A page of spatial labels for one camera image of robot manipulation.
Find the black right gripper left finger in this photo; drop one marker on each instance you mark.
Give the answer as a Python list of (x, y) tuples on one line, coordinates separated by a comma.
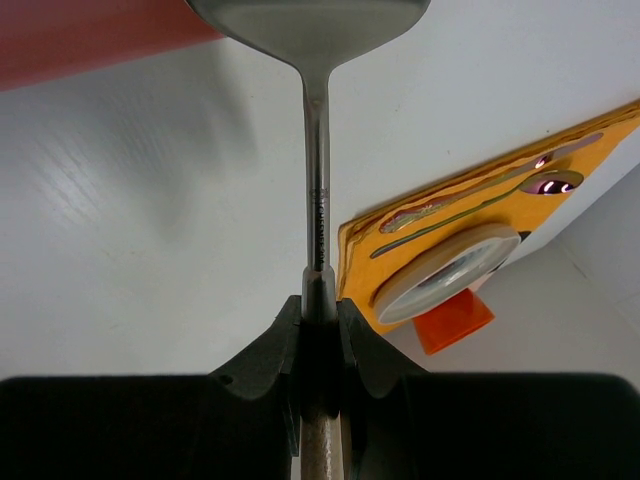
[(270, 363)]

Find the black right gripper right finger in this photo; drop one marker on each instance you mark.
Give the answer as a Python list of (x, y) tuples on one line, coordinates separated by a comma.
[(373, 391)]

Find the steel cake server wooden handle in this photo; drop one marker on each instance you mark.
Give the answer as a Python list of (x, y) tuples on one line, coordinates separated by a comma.
[(315, 37)]

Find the orange plastic cup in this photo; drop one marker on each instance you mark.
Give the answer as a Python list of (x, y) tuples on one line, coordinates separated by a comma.
[(451, 321)]

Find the orange cloth placemat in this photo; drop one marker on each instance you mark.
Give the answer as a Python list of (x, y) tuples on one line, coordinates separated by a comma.
[(583, 148)]

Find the iridescent spoon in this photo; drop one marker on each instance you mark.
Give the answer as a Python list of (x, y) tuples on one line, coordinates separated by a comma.
[(546, 183)]

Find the pink plastic tray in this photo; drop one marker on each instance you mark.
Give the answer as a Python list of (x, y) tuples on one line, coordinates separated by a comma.
[(45, 40)]

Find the white plate with handles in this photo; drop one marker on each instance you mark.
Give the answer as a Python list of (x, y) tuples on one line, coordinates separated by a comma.
[(443, 271)]

